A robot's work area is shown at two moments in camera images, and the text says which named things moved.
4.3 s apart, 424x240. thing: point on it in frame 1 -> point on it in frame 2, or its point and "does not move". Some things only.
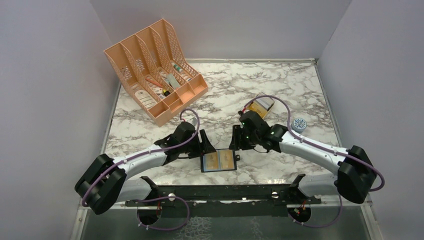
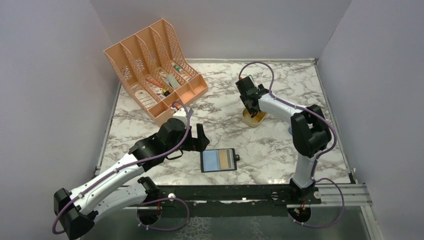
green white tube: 177,67 does not move
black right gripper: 235,142 -> 259,87
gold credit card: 212,160 -> 226,159
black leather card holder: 219,160 does not move
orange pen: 154,82 does not move
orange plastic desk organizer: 155,72 does not move
